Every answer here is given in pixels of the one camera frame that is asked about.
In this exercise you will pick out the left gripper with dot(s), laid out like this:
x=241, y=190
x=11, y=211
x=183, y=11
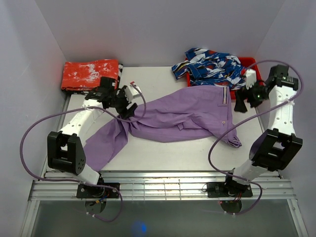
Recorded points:
x=126, y=113

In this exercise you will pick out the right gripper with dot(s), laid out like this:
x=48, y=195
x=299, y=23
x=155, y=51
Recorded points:
x=239, y=105

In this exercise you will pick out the purple trousers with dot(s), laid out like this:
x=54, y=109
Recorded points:
x=165, y=134

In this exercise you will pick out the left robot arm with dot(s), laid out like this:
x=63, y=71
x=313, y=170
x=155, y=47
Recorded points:
x=64, y=148

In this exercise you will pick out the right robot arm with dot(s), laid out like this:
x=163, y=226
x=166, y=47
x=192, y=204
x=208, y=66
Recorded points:
x=278, y=145

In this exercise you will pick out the blue patterned trousers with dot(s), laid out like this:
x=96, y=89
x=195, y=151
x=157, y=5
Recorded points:
x=197, y=57

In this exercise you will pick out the red plastic bin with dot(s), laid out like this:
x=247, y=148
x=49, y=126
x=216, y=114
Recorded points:
x=251, y=63

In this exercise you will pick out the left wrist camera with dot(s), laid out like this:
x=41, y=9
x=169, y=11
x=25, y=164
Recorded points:
x=132, y=91

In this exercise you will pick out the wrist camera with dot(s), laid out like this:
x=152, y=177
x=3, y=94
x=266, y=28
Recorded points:
x=132, y=91
x=250, y=78

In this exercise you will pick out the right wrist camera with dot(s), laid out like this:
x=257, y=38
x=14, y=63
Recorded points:
x=250, y=78

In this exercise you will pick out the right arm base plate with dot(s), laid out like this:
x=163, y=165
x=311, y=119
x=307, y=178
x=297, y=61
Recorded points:
x=224, y=190

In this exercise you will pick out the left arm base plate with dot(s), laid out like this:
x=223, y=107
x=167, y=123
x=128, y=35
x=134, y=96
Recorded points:
x=85, y=191

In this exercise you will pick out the aluminium frame rail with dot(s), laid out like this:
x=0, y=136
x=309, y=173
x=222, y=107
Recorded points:
x=148, y=186

